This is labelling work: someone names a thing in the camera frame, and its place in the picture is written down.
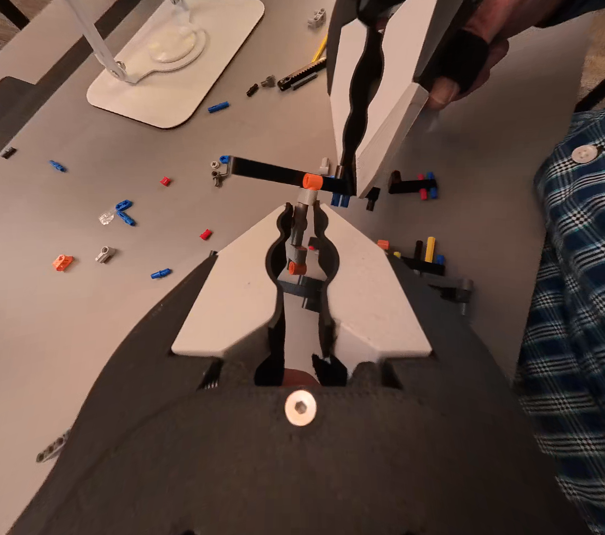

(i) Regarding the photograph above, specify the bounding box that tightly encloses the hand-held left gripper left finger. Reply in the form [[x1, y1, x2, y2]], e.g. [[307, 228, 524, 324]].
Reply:
[[170, 202, 294, 385]]

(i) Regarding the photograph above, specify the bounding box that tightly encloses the blue plaid shirt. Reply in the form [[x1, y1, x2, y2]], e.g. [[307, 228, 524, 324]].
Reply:
[[513, 109, 605, 535]]

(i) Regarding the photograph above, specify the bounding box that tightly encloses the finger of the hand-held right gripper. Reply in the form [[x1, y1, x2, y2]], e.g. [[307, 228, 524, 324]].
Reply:
[[327, 21, 385, 194], [354, 0, 446, 199]]

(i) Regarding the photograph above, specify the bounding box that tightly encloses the long grey lego beam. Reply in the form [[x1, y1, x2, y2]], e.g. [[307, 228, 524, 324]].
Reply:
[[36, 430, 72, 463]]

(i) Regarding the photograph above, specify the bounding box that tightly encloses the black lego gear rack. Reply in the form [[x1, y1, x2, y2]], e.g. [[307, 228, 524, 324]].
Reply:
[[277, 56, 328, 92]]

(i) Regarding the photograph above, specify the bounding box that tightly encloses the black straight lego beam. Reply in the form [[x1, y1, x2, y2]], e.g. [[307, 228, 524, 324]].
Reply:
[[221, 155, 356, 208]]

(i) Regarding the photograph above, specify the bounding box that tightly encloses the black metal table leg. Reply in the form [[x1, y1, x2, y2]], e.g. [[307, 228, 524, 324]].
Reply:
[[574, 88, 605, 113]]

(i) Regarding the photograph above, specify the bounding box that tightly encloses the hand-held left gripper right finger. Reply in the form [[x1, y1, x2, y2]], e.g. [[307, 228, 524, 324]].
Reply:
[[309, 203, 434, 387]]

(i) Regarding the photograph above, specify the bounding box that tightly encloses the grey link with orange bushes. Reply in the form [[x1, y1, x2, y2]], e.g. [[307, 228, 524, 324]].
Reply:
[[286, 172, 326, 276]]

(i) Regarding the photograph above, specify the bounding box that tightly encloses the black lego chassis assembly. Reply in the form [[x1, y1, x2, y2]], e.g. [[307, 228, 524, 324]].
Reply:
[[377, 236, 475, 314]]

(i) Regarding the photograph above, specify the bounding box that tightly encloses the short black pinned lego beam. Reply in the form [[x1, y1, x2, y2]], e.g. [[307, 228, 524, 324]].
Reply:
[[388, 170, 439, 201]]

